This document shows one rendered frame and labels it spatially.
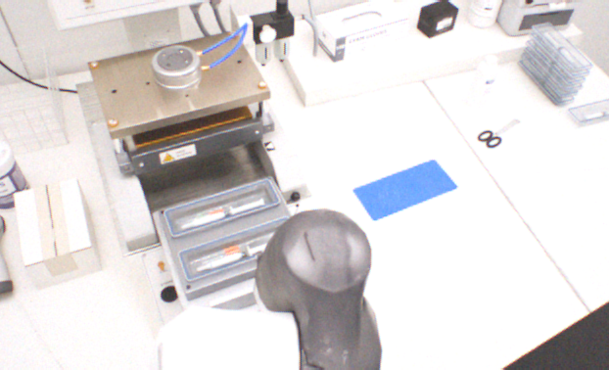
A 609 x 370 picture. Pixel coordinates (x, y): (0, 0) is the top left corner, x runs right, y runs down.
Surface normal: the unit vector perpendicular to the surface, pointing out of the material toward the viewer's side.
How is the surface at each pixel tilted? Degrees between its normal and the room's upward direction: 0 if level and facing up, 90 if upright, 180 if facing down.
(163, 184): 0
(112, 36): 90
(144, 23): 90
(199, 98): 0
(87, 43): 90
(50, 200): 2
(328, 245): 12
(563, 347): 46
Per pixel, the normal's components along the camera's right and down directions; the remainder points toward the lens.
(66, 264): 0.38, 0.72
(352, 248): 0.13, -0.50
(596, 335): -0.65, -0.25
